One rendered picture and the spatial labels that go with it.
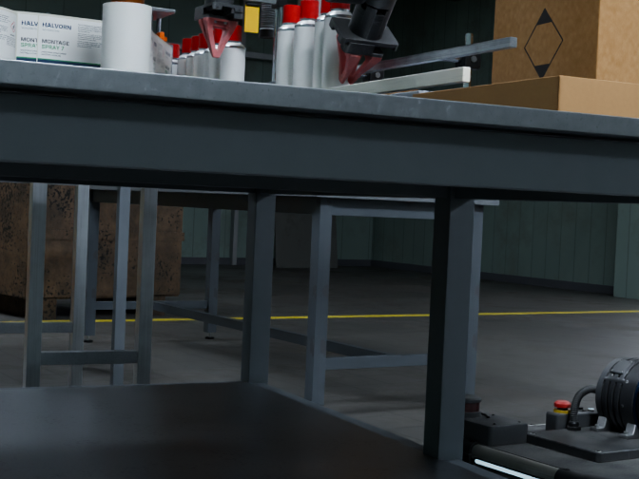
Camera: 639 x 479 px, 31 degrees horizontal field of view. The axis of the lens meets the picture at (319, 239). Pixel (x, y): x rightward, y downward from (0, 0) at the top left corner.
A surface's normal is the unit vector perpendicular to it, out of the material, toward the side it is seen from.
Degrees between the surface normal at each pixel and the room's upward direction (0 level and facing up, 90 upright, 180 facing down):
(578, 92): 90
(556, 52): 90
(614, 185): 90
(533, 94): 90
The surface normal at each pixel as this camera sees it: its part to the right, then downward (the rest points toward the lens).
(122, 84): 0.44, 0.04
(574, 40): -0.93, -0.03
